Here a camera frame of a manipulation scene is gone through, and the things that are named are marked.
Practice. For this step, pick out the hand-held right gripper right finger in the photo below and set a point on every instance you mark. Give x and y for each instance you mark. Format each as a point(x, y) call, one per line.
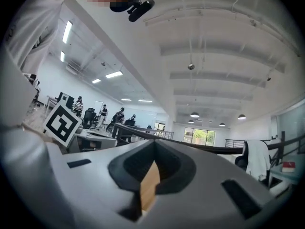
point(202, 187)

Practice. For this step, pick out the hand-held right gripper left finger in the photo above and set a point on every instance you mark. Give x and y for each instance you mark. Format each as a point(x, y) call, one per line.
point(95, 180)

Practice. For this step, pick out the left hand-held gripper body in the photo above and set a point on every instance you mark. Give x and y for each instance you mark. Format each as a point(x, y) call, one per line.
point(62, 124)

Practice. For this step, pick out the black office chair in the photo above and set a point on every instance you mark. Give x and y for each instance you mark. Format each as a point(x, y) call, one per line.
point(89, 118)

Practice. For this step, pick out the white whiteboard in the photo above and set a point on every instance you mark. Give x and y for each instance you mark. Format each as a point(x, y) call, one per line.
point(98, 108)

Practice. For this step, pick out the black metal railing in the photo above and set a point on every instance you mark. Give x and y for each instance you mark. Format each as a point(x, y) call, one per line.
point(202, 145)

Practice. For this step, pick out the black chair under cloth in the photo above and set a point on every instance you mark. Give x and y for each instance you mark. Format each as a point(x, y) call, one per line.
point(240, 162)

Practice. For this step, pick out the large window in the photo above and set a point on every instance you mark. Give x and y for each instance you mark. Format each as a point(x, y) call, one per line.
point(200, 136)

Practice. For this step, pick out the rectangular ceiling panel light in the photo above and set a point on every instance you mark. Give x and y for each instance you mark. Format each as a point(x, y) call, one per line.
point(114, 74)
point(96, 80)
point(145, 100)
point(126, 100)

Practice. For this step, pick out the white cloth over chair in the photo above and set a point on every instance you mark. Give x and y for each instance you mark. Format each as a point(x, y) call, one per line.
point(258, 159)

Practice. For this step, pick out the black dome pendant lamp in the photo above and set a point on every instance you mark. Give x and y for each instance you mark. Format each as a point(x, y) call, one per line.
point(222, 124)
point(191, 121)
point(194, 115)
point(241, 117)

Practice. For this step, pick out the long ceiling tube light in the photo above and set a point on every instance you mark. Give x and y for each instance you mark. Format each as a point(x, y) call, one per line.
point(62, 56)
point(67, 32)

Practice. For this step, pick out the grey-blue desk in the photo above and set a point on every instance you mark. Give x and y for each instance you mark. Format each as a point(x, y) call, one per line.
point(289, 178)

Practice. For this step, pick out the red book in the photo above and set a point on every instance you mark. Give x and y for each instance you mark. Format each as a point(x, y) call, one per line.
point(288, 167)

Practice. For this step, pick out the white t-shirt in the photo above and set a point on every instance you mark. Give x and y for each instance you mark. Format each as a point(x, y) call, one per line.
point(35, 27)

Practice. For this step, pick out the round ceiling sensor dome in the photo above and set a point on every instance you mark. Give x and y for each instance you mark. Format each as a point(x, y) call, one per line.
point(191, 67)

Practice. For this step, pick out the black head-worn camera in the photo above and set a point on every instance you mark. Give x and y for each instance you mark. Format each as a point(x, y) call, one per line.
point(140, 9)

